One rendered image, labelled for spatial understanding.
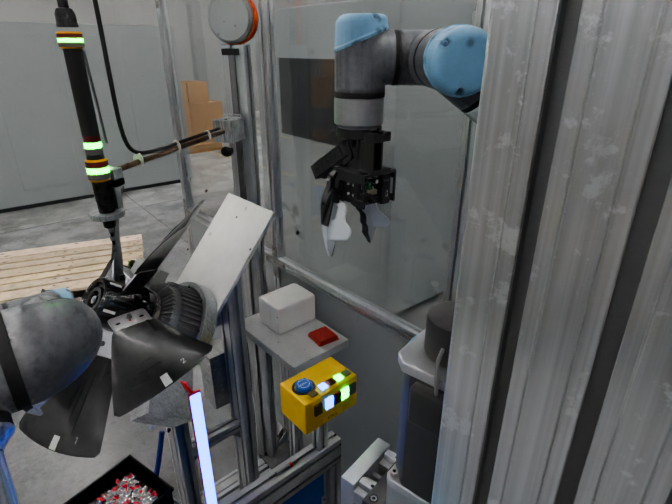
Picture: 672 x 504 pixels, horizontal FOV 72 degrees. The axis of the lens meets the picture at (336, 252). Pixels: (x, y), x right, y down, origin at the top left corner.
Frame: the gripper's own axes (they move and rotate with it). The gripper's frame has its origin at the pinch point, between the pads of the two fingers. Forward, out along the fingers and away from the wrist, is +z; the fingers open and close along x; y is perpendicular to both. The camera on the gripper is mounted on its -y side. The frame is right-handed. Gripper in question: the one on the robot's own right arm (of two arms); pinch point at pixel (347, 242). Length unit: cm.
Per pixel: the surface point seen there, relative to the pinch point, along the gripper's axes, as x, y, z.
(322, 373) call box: 6.5, -15.3, 40.9
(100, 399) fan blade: -35, -49, 47
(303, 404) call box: -3.3, -10.1, 41.1
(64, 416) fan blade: -43, -52, 49
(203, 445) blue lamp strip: -25, -15, 42
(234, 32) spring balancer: 32, -88, -35
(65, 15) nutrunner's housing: -25, -49, -36
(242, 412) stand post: 7, -59, 84
